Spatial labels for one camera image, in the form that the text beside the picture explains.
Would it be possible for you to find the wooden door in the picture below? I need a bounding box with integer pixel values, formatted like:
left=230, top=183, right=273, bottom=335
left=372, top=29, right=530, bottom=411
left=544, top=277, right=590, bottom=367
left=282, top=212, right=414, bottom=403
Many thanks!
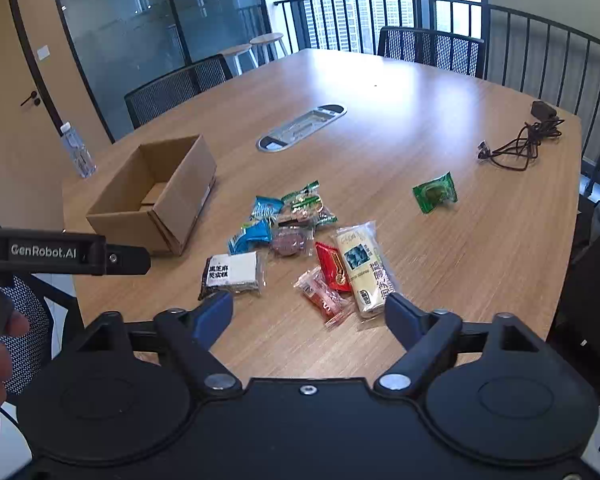
left=0, top=0, right=66, bottom=232

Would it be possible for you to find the cardboard box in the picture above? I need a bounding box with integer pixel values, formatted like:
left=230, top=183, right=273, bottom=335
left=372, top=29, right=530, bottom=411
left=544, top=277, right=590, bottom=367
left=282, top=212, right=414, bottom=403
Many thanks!
left=85, top=133, right=219, bottom=257

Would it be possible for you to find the red snack packet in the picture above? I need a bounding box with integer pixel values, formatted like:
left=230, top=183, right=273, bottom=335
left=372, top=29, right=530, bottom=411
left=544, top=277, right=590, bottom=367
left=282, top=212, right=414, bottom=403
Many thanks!
left=313, top=241, right=354, bottom=293

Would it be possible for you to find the black metal railing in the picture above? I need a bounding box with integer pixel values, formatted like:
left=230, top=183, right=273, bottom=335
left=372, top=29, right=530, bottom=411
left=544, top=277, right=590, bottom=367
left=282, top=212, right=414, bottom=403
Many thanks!
left=272, top=0, right=600, bottom=192

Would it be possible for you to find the dark office chair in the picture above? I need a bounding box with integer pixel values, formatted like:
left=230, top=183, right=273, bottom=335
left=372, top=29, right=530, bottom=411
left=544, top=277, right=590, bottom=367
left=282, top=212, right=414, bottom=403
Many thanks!
left=547, top=219, right=600, bottom=402

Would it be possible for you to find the green round cake packet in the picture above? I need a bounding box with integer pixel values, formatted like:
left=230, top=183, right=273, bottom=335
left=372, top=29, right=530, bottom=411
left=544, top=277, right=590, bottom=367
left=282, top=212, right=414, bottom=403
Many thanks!
left=412, top=171, right=459, bottom=215

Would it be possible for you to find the green mixed nut packet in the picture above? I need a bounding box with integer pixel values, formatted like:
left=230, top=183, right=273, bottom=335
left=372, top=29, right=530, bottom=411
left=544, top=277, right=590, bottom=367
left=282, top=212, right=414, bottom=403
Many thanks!
left=278, top=178, right=339, bottom=229

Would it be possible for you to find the round wooden stool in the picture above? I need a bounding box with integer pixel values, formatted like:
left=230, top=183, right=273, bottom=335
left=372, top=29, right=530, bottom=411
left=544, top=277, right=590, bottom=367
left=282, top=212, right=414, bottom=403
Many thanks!
left=249, top=32, right=290, bottom=64
left=221, top=43, right=259, bottom=77

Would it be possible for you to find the clear brown round cake packet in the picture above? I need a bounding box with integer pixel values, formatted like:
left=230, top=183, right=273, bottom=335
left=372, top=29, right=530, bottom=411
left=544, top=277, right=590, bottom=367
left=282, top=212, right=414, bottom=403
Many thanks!
left=269, top=223, right=316, bottom=259

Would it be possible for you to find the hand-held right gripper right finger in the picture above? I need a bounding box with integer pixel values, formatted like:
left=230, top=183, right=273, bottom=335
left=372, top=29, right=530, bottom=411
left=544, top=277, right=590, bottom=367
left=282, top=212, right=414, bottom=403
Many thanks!
left=374, top=292, right=561, bottom=394

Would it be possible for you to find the grey oval table cable port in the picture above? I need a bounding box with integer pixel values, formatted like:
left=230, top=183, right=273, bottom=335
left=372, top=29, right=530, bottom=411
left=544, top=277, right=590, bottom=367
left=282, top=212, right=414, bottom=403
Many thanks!
left=256, top=103, right=348, bottom=154

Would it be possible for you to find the clear red sausage packet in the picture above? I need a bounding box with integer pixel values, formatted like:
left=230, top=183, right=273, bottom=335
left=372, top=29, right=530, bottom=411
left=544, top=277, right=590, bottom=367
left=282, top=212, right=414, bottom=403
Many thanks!
left=293, top=267, right=356, bottom=330

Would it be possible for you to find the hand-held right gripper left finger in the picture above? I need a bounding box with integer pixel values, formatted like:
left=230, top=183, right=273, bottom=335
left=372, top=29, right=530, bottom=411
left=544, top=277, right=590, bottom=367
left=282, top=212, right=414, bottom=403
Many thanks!
left=55, top=290, right=243, bottom=394

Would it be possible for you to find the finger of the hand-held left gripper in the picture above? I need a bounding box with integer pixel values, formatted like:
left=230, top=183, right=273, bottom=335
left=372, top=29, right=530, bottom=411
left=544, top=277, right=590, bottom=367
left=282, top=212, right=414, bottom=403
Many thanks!
left=105, top=244, right=152, bottom=276

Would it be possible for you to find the yellow cake roll packet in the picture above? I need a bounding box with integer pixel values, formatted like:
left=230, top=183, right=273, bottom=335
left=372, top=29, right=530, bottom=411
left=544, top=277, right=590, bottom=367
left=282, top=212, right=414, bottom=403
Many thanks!
left=333, top=220, right=399, bottom=322

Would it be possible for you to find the black mesh office chair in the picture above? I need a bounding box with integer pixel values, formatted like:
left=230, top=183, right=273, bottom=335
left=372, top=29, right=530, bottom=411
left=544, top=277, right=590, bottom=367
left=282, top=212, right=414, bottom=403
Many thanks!
left=123, top=53, right=235, bottom=130
left=0, top=272, right=81, bottom=397
left=376, top=25, right=486, bottom=80

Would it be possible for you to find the clear plastic water bottle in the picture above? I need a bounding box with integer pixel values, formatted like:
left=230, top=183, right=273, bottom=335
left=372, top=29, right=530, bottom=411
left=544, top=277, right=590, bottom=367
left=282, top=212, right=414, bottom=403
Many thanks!
left=58, top=121, right=98, bottom=180

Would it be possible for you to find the black power adapter with cable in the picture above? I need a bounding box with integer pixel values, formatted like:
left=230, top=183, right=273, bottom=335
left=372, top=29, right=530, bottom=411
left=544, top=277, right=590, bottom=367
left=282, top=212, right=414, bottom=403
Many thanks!
left=477, top=100, right=566, bottom=172

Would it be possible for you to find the black and white snack packet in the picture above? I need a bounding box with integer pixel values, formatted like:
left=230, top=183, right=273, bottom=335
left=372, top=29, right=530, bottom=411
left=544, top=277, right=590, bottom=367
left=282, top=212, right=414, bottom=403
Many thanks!
left=198, top=251, right=267, bottom=301

